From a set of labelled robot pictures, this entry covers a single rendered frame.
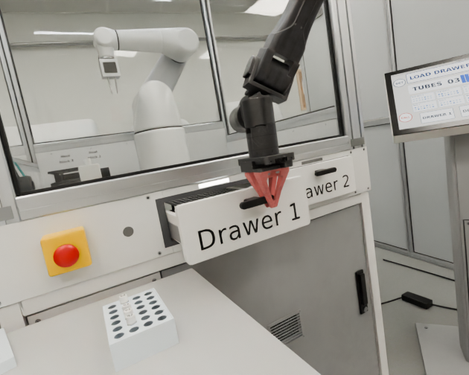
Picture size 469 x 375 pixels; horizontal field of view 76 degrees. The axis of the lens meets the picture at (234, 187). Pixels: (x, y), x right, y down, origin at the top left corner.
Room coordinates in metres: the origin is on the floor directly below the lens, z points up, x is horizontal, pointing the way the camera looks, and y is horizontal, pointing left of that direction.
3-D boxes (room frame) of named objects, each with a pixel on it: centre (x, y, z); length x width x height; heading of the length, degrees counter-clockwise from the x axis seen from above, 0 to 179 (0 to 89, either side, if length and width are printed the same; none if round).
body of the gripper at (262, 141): (0.56, -0.07, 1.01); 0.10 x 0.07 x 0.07; 27
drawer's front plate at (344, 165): (0.85, -0.24, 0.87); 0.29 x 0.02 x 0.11; 117
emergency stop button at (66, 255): (0.52, 0.31, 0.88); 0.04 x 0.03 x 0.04; 117
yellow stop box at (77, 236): (0.55, 0.33, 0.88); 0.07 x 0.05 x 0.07; 117
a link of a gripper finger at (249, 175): (0.56, -0.07, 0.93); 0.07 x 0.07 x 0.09; 27
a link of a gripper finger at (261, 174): (0.57, -0.06, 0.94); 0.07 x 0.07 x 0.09; 27
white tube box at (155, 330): (0.42, 0.18, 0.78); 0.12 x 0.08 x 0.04; 27
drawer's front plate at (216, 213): (0.58, -0.02, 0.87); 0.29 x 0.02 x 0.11; 117
